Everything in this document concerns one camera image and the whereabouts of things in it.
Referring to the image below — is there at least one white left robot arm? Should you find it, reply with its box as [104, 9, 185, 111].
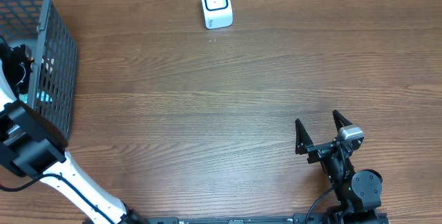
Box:
[1, 39, 145, 224]

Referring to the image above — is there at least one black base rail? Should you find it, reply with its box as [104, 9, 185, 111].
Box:
[144, 212, 390, 224]

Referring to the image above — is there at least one white barcode scanner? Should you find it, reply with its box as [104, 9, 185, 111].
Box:
[201, 0, 233, 30]

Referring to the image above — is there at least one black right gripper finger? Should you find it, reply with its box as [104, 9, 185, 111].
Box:
[332, 110, 352, 136]
[295, 119, 314, 155]

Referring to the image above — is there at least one grey plastic basket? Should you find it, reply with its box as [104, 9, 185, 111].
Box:
[1, 0, 79, 138]

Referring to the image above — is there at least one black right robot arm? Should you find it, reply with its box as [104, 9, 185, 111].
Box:
[295, 110, 388, 224]

